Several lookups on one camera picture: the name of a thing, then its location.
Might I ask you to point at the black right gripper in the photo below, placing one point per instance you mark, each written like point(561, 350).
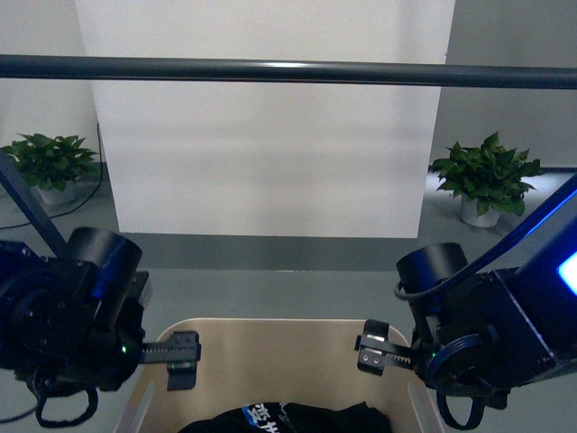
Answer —
point(449, 362)

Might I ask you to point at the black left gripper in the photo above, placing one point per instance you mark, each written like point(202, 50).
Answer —
point(115, 350)

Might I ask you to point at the beige plastic laundry hamper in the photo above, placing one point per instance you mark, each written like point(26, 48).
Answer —
point(248, 360)

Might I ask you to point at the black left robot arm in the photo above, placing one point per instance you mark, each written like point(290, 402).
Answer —
point(71, 325)

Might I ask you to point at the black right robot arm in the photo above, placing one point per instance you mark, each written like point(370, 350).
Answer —
point(532, 308)

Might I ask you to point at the black printed t-shirt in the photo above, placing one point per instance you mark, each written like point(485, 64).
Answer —
point(294, 417)

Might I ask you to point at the right potted green plant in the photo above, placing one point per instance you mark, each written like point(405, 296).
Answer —
point(489, 179)

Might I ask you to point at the potted green plant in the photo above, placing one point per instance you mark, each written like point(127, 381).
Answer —
point(52, 165)
point(489, 179)

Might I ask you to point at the left potted green plant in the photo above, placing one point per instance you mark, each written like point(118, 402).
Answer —
point(52, 165)

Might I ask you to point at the dark rack side post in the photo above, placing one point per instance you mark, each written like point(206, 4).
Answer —
point(21, 194)

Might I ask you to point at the dark clothes hanger rail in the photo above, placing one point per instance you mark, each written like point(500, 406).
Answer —
point(16, 66)

